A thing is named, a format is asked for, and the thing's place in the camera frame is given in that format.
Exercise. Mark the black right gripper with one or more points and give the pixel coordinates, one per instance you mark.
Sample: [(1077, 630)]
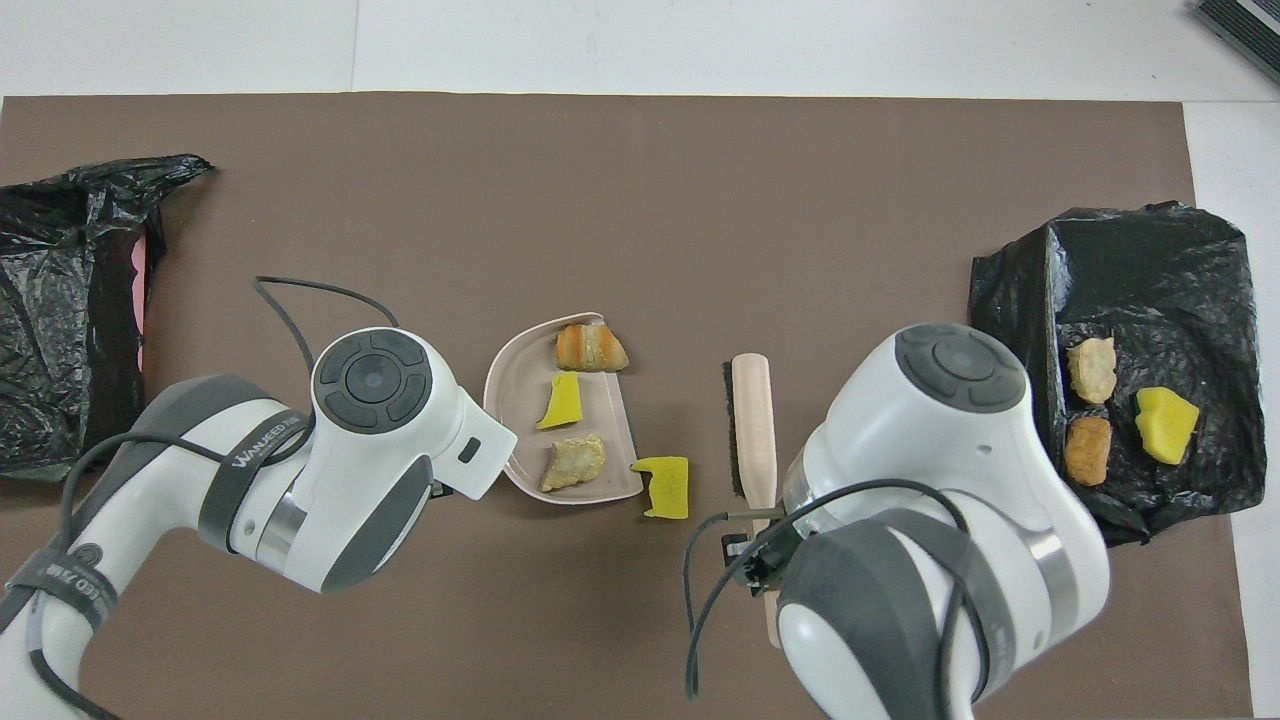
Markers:
[(772, 560)]

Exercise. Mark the yellow sponge block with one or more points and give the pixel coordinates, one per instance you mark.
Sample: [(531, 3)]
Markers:
[(668, 490)]

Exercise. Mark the beige hand brush black bristles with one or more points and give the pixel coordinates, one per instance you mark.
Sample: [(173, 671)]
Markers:
[(752, 420)]

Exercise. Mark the pale bread piece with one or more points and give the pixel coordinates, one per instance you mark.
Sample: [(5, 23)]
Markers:
[(575, 463)]

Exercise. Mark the thin yellow sponge piece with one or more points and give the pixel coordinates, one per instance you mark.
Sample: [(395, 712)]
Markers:
[(563, 402)]

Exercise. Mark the orange striped croissant piece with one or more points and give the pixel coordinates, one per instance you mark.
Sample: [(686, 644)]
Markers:
[(590, 348)]

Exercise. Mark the beige plastic dustpan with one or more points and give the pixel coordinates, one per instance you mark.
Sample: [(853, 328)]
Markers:
[(520, 400)]

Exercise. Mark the brown bread nugget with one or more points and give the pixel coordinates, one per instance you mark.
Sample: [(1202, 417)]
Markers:
[(1088, 450)]

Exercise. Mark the pale yellow bread chunk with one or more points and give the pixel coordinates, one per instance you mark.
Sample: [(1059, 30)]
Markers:
[(1092, 370)]

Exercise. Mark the yellow sponge wedge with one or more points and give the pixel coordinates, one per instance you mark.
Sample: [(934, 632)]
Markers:
[(1165, 425)]

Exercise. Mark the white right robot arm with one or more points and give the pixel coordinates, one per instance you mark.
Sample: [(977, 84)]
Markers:
[(940, 450)]

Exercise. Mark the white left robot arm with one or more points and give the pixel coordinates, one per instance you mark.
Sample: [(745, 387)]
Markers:
[(370, 470)]

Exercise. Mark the black bag-covered bin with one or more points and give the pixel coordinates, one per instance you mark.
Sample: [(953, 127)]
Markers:
[(1180, 300)]

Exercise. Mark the black bag bin pink rim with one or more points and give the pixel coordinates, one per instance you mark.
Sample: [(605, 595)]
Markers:
[(60, 300)]

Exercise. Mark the brown table mat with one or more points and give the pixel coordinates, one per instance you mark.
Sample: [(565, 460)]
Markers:
[(650, 200)]

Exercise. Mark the dark grey ribbed panel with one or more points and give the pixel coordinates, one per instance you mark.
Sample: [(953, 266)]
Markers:
[(1245, 25)]

